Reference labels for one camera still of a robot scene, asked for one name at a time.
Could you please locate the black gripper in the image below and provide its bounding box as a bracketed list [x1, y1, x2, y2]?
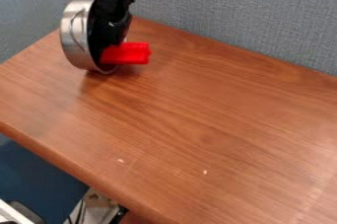
[90, 0, 135, 50]

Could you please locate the stainless steel pot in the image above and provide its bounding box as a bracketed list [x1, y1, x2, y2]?
[58, 0, 117, 74]

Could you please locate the red rectangular block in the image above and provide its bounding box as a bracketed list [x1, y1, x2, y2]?
[99, 42, 151, 65]

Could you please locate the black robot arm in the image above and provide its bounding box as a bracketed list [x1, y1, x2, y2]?
[89, 0, 135, 50]

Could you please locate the white object bottom left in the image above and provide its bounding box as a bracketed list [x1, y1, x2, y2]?
[0, 199, 45, 224]

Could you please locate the metal table leg bracket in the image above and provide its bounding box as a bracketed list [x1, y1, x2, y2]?
[63, 188, 125, 224]

